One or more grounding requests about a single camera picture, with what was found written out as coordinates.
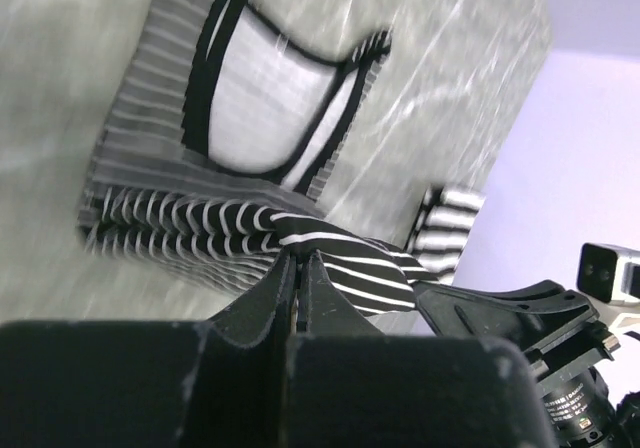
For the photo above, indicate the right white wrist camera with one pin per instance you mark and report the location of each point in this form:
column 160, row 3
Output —
column 609, row 274

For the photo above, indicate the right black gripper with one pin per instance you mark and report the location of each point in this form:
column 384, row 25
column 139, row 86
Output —
column 551, row 325

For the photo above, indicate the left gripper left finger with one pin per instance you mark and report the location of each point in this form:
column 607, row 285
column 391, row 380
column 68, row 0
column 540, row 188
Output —
column 210, row 383

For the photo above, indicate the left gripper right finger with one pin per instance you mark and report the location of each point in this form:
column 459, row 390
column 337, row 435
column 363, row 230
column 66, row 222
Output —
column 349, row 385

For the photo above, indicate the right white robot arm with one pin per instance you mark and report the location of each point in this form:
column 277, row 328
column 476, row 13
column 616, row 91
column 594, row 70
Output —
column 576, row 399

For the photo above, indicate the wide-striped black white tank top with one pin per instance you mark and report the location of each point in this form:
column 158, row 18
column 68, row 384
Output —
column 442, row 228

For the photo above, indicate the thin-striped black white tank top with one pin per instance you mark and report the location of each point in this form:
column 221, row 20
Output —
column 217, row 146

